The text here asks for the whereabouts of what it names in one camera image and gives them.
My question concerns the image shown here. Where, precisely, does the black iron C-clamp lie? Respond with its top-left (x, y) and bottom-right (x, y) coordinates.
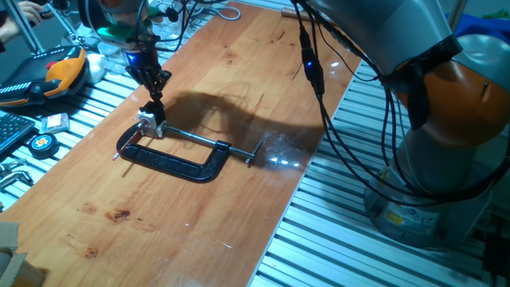
top-left (115, 121), bottom-right (265, 183)

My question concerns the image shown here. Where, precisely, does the black computer keyboard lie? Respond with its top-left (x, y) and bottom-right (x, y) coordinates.
top-left (0, 112), bottom-right (36, 155)

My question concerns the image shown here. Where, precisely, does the glass jar white lid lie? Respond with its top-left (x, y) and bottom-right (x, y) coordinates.
top-left (97, 41), bottom-right (129, 76)

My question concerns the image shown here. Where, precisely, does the silver metal stand leg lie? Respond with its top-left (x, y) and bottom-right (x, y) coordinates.
top-left (6, 0), bottom-right (44, 55)

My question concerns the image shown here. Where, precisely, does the white cable loop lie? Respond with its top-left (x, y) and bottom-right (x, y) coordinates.
top-left (217, 6), bottom-right (242, 21)

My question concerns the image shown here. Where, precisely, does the person forearm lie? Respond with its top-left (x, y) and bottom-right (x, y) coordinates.
top-left (0, 15), bottom-right (22, 45)

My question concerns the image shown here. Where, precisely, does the chrome pipe fitting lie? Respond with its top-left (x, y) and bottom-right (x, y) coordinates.
top-left (0, 158), bottom-right (33, 191)

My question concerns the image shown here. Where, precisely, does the tall clear glass jar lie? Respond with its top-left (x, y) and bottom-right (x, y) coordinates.
top-left (159, 11), bottom-right (186, 49)

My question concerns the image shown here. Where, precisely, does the black blue tape measure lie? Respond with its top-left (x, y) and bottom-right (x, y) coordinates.
top-left (27, 133), bottom-right (60, 159)

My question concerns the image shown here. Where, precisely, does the wooden handled hammer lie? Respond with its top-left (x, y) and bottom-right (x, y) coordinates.
top-left (280, 6), bottom-right (311, 22)

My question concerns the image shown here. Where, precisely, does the blue plastic bag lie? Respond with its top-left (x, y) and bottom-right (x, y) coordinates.
top-left (453, 14), bottom-right (510, 41)

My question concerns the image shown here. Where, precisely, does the orange wooden board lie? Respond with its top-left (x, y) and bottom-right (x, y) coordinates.
top-left (0, 2), bottom-right (370, 287)

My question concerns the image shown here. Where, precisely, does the orange black teach pendant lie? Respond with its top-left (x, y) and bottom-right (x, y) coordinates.
top-left (0, 45), bottom-right (88, 108)

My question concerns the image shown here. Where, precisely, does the small white pink card pack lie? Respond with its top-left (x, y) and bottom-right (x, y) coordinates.
top-left (39, 112), bottom-right (71, 135)

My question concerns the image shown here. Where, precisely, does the white plastic figurine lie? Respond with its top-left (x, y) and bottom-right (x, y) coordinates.
top-left (85, 53), bottom-right (106, 85)

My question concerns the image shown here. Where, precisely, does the bare person hand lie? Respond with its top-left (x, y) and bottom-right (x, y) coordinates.
top-left (16, 0), bottom-right (45, 24)

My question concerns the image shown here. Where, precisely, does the black cable adapter blue light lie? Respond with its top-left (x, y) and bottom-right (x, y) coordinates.
top-left (298, 26), bottom-right (326, 97)

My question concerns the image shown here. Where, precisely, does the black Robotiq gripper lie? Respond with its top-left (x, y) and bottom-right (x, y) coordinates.
top-left (125, 45), bottom-right (173, 104)

